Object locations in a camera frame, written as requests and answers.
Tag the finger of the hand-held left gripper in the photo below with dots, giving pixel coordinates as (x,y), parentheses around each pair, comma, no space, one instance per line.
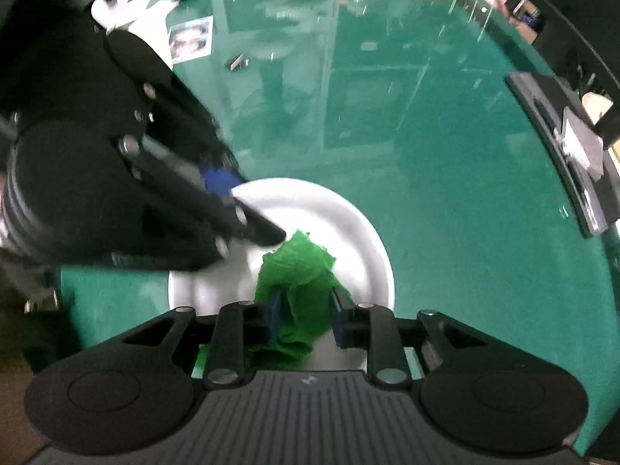
(223,213)
(220,179)

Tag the printed photo card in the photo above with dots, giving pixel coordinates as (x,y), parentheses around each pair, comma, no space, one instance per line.
(191,38)

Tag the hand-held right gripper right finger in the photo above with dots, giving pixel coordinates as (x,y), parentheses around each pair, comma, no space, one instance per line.
(339,322)

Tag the black curved monitor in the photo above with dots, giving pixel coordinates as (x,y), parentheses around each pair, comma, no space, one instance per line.
(581,19)

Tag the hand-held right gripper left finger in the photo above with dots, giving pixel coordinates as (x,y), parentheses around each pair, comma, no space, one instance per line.
(273,317)

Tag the black flat tray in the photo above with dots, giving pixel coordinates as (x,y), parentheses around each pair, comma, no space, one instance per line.
(557,145)

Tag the white round plate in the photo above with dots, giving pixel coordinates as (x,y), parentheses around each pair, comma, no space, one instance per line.
(339,223)

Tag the round wooden board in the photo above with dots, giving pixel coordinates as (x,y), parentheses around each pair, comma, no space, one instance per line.
(596,106)

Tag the bright green cleaning cloth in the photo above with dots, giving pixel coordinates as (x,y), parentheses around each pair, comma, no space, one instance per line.
(295,271)

